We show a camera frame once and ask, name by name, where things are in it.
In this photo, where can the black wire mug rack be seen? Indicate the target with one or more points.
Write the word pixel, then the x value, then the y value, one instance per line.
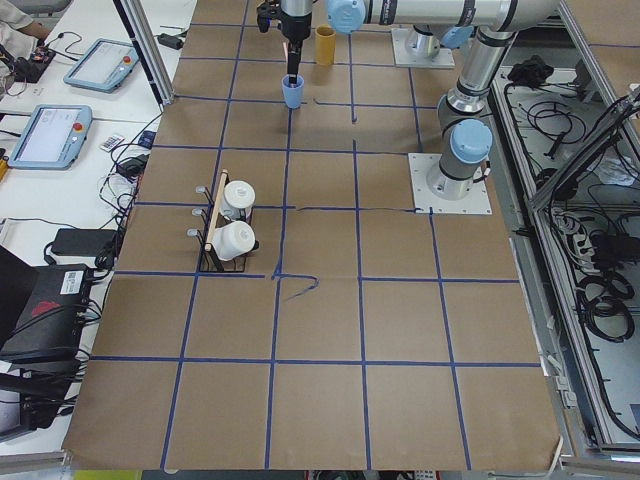
pixel 209 261

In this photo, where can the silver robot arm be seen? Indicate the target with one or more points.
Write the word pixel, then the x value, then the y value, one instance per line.
pixel 364 116
pixel 498 22

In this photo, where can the white mug outer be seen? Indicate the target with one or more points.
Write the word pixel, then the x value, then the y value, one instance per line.
pixel 233 240

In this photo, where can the lower teach pendant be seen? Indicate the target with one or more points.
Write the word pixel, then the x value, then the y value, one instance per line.
pixel 53 137

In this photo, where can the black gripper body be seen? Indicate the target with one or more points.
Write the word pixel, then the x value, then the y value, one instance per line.
pixel 293 29

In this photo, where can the teach pendant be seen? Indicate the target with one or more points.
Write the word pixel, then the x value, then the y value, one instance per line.
pixel 103 67
pixel 53 137

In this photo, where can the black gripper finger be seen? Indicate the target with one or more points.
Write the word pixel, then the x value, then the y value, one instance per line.
pixel 296 53
pixel 290 63

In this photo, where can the small remote control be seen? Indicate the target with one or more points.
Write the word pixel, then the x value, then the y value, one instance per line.
pixel 112 142

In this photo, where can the black power adapter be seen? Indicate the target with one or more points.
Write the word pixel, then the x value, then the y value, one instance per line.
pixel 170 41

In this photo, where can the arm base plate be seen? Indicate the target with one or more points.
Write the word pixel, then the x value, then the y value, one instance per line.
pixel 434 192
pixel 418 47

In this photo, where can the flat black power brick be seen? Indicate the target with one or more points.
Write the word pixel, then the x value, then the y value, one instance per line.
pixel 82 242

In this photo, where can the light blue plastic cup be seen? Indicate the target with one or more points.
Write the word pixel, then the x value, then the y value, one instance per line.
pixel 293 91

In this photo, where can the bamboo cylinder holder cup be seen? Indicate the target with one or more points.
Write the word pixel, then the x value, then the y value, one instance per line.
pixel 325 41

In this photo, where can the upper teach pendant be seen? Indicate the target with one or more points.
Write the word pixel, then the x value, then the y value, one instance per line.
pixel 103 67

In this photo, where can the wooden rack rod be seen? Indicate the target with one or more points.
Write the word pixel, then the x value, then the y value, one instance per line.
pixel 215 209

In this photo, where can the aluminium frame post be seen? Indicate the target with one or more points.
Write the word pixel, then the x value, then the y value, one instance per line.
pixel 134 20

